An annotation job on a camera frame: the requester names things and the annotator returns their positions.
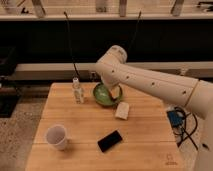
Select clear plastic bottle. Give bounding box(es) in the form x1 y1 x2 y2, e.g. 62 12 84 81
73 77 84 103

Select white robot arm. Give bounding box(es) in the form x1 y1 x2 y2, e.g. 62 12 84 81
95 45 213 171

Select green bowl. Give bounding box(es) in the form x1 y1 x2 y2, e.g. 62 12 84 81
93 83 123 107

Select red pepper in bowl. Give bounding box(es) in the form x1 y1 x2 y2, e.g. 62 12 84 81
111 89 119 101

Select white sponge block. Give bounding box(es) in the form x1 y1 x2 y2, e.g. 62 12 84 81
115 102 129 120

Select black smartphone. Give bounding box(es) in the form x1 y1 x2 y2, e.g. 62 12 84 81
97 130 122 152

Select white paper cup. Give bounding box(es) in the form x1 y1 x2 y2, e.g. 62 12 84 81
45 125 68 150

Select blue connector box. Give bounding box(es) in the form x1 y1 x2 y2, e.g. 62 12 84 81
167 111 183 127

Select wall power outlet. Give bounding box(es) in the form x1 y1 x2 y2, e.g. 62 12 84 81
89 71 96 82

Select left black cable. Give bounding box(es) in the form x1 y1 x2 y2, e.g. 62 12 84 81
62 11 81 80

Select black cable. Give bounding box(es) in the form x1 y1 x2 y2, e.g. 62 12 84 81
62 11 81 80
126 10 142 54

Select right black cable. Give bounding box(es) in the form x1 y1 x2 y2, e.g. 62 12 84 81
126 10 142 54

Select black floor cables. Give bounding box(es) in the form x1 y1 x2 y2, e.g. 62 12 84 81
173 106 201 151

